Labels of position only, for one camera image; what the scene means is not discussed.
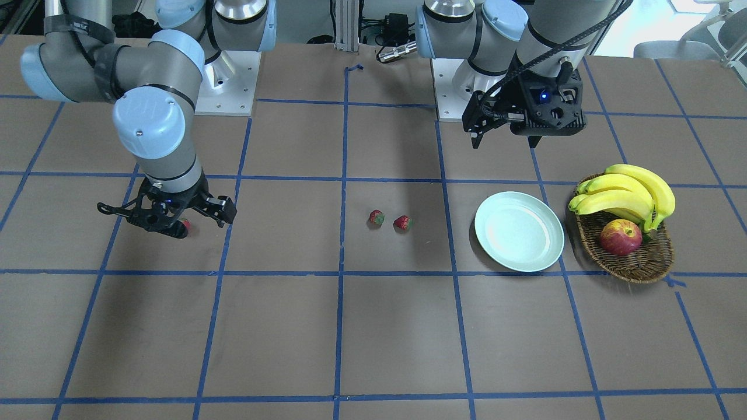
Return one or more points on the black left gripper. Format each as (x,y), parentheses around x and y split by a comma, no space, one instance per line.
(516,97)

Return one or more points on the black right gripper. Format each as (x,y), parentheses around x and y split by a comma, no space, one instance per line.
(192,201)

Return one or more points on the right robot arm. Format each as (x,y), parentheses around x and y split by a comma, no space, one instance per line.
(203,61)

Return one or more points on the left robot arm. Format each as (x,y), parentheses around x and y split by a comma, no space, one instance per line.
(519,65)

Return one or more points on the light green plate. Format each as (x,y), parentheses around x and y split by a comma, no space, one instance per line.
(519,231)

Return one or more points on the yellow banana bunch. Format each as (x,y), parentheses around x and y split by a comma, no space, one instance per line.
(631,192)

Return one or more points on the red apple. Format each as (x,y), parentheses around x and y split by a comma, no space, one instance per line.
(620,237)

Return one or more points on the brown wicker basket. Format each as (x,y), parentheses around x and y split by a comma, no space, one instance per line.
(651,262)

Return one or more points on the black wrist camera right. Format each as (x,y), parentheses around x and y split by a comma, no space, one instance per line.
(221,209)

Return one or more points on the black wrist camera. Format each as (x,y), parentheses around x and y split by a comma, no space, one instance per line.
(550,106)
(221,209)

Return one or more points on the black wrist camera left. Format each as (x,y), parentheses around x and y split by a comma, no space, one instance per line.
(550,106)

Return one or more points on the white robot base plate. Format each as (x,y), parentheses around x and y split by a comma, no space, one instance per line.
(229,84)

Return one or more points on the aluminium frame post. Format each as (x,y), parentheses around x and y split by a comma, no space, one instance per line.
(347,19)

